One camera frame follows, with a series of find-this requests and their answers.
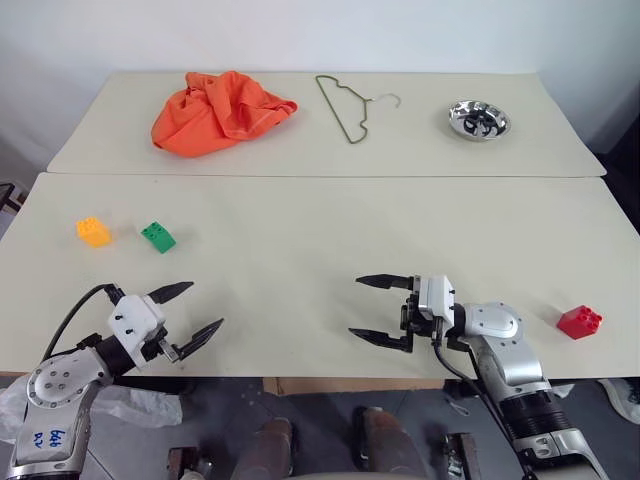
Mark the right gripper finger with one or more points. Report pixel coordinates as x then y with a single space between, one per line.
382 340
387 282

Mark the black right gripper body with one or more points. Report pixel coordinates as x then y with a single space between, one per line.
411 320

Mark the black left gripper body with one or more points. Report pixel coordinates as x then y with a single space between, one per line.
154 345

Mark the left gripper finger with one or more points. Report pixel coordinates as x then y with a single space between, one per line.
170 292
197 340

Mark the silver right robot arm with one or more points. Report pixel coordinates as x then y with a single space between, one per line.
500 325

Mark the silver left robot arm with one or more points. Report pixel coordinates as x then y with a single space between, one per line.
55 385

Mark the green toy brick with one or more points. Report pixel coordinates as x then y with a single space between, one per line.
159 239

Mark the brown cardboard strip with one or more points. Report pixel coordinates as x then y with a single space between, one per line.
350 386

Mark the white plastic bag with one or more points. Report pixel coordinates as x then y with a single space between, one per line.
140 405

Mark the orange toy brick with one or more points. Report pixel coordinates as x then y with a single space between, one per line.
94 233

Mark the dark rounded brown shape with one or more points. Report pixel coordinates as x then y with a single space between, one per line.
387 445
265 450

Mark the red toy brick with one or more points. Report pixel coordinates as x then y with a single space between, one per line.
580 322

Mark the shiny metal bowl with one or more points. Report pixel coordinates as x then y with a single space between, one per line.
457 122

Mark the crumpled orange cloth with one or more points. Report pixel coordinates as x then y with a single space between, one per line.
215 120

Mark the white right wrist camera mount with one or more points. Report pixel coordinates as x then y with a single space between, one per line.
434 297

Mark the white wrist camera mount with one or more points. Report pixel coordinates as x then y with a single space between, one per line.
434 297
134 315

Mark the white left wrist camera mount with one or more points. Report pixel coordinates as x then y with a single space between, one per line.
134 315

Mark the dark chair frame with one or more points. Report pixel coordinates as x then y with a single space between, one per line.
12 197

